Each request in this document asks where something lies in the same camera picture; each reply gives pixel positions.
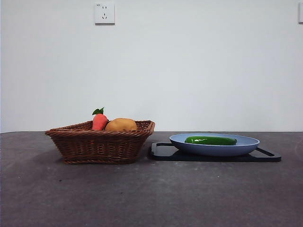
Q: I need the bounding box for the green pepper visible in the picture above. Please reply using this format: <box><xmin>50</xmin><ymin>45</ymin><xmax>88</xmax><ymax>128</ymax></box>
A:
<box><xmin>184</xmin><ymin>136</ymin><xmax>237</xmax><ymax>146</ymax></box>

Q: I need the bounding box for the blue round plate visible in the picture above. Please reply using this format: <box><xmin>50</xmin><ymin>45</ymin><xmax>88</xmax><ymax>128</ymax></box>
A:
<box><xmin>169</xmin><ymin>133</ymin><xmax>261</xmax><ymax>157</ymax></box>

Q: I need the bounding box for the yellow-brown potato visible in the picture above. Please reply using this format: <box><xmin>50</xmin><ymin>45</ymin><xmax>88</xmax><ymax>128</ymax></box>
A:
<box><xmin>105</xmin><ymin>117</ymin><xmax>138</xmax><ymax>132</ymax></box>

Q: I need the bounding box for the black flat tray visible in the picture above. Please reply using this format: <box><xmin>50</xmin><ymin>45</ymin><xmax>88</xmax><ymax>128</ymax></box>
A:
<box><xmin>148</xmin><ymin>142</ymin><xmax>282</xmax><ymax>163</ymax></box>

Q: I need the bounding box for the orange toy carrot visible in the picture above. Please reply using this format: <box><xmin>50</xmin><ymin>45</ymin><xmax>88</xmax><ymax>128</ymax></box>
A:
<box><xmin>91</xmin><ymin>107</ymin><xmax>109</xmax><ymax>131</ymax></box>

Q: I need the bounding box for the brown wicker basket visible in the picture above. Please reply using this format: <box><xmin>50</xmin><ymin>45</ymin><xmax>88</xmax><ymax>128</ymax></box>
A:
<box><xmin>45</xmin><ymin>120</ymin><xmax>156</xmax><ymax>165</ymax></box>

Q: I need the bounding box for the white wall socket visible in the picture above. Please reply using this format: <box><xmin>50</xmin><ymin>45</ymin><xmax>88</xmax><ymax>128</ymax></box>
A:
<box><xmin>95</xmin><ymin>2</ymin><xmax>116</xmax><ymax>26</ymax></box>

